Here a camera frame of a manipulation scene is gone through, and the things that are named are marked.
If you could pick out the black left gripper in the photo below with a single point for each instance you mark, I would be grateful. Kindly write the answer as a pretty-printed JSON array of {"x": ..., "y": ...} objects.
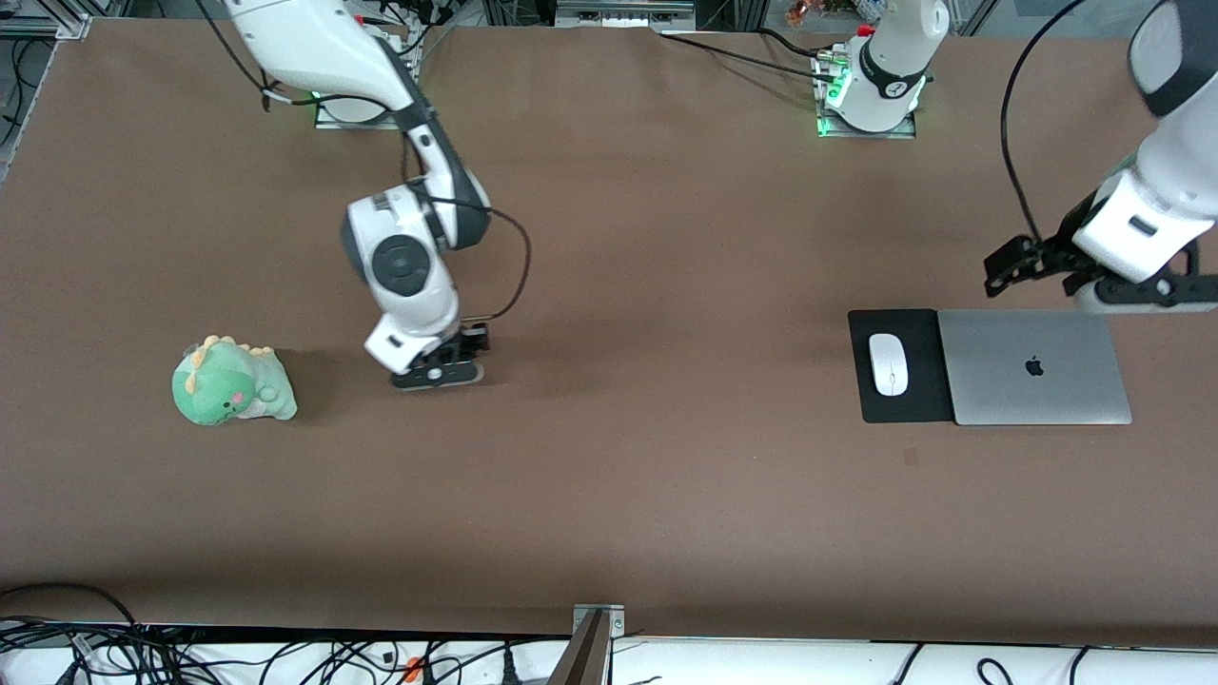
[{"x": 1064, "y": 241}]

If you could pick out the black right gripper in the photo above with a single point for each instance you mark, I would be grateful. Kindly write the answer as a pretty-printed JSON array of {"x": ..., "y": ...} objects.
[{"x": 473, "y": 336}]

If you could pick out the white computer mouse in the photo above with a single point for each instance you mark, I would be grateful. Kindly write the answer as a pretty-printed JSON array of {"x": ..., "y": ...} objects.
[{"x": 889, "y": 364}]

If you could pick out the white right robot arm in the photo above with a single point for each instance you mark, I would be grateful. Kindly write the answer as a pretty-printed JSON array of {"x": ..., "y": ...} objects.
[{"x": 314, "y": 48}]

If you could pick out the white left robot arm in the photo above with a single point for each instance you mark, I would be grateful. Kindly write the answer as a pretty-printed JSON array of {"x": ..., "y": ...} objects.
[{"x": 890, "y": 57}]

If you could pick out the black mouse pad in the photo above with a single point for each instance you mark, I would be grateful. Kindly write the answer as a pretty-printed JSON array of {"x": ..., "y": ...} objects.
[{"x": 928, "y": 366}]

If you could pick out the grey closed laptop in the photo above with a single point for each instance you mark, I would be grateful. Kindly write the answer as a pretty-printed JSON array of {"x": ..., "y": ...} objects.
[{"x": 1037, "y": 400}]

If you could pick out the green dinosaur plush toy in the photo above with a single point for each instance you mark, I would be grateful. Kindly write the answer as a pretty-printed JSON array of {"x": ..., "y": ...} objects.
[{"x": 224, "y": 390}]

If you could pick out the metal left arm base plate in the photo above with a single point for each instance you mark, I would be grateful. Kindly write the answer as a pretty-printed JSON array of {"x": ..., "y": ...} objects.
[{"x": 904, "y": 133}]

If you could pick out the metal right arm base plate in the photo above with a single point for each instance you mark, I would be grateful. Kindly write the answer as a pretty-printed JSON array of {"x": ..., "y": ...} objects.
[{"x": 343, "y": 121}]

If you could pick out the aluminium camera post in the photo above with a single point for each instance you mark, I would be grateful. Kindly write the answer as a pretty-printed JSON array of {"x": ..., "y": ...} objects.
[{"x": 585, "y": 656}]

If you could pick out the aluminium frame rail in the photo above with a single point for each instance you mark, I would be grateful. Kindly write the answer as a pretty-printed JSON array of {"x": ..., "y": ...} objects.
[{"x": 623, "y": 11}]

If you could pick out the aluminium frame corner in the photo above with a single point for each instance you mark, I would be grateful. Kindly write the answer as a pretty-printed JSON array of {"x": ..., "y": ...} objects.
[{"x": 48, "y": 24}]

